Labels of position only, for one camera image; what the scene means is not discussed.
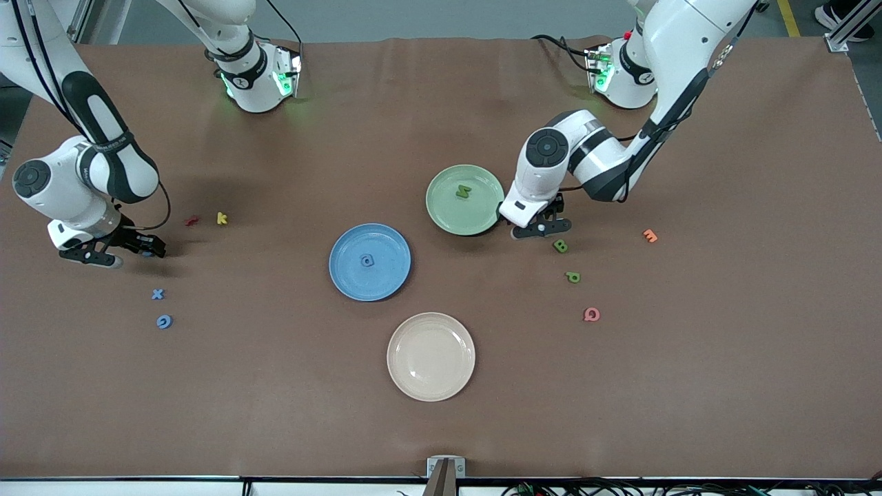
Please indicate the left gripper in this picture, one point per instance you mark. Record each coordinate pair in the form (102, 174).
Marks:
(555, 205)

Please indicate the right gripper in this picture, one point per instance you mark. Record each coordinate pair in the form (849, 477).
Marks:
(129, 236)

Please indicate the green foam letter B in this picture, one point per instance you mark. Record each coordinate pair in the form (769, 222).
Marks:
(561, 246)

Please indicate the green foam letter N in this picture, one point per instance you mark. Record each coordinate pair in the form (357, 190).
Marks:
(463, 192)

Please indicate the blue foam letter G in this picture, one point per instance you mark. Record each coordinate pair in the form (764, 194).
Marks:
(159, 322)

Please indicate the green foam letter P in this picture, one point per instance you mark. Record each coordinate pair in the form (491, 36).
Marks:
(571, 277)

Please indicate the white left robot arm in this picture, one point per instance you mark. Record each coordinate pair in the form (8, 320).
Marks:
(689, 41)

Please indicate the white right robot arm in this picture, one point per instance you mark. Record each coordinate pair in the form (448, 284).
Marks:
(69, 193)

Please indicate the red foam letter r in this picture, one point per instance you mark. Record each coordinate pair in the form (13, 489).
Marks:
(191, 221)

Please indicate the green plate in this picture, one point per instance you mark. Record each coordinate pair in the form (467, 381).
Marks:
(465, 217)

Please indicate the pink foam letter Q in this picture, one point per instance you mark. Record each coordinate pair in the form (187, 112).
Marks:
(586, 315)

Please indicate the orange foam letter E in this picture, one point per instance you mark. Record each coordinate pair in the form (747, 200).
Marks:
(650, 236)

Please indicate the blue plate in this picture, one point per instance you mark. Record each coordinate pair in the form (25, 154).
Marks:
(386, 275)

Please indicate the beige plate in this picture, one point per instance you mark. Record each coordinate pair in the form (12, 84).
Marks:
(431, 357)

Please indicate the brown table cover mat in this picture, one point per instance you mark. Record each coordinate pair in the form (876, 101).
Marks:
(275, 413)

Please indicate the black shoe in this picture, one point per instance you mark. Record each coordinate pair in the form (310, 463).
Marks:
(834, 15)

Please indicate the aluminium frame profile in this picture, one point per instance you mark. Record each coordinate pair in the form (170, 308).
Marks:
(837, 41)
(83, 21)

